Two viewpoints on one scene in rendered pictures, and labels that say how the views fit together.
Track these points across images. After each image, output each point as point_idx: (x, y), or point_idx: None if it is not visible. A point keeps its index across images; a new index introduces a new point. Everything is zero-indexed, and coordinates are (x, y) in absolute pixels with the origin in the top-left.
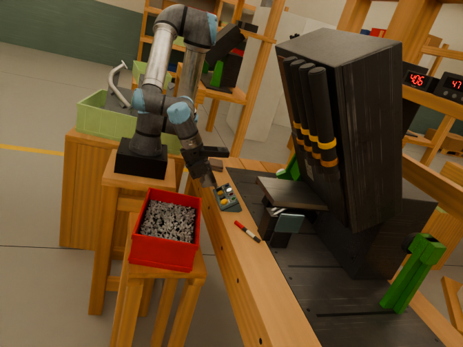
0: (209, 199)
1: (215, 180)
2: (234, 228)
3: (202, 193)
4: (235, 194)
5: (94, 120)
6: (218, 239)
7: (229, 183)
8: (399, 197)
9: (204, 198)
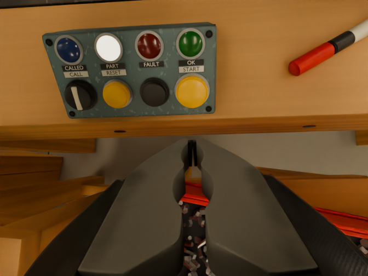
0: (96, 128)
1: (280, 182)
2: (325, 82)
3: (24, 135)
4: (79, 23)
5: None
6: (263, 128)
7: (51, 35)
8: None
9: (58, 134)
